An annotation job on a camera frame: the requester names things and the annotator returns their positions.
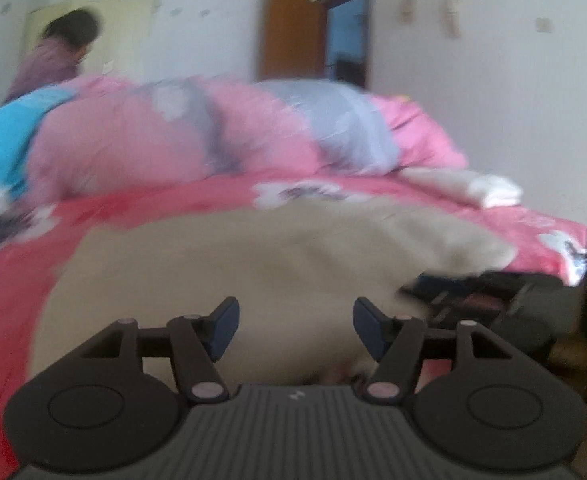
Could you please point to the blue pillow with stripes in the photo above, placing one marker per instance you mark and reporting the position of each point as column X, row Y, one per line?
column 20, row 120

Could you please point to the beige zip hoodie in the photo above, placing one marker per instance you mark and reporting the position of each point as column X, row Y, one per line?
column 295, row 270

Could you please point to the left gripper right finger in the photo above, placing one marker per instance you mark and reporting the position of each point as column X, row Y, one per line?
column 395, row 344

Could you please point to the woman in purple jacket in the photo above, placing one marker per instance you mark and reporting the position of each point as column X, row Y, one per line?
column 57, row 56

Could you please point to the wall coat hook rack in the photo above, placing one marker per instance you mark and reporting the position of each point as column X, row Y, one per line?
column 445, row 13

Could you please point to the brown wooden door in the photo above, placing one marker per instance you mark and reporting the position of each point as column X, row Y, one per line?
column 295, row 39

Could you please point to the pink grey floral duvet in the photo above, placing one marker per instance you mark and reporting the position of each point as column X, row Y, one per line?
column 114, row 135

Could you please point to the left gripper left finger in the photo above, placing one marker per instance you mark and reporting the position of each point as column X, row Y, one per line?
column 197, row 342

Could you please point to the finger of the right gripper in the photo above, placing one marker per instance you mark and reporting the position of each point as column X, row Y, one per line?
column 439, row 288

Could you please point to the white folded garment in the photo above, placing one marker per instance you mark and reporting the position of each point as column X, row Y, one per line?
column 483, row 191

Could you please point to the white wall switch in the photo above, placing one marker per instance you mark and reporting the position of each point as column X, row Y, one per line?
column 544, row 25

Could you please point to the operator right hand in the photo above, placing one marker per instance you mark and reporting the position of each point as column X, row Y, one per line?
column 568, row 361

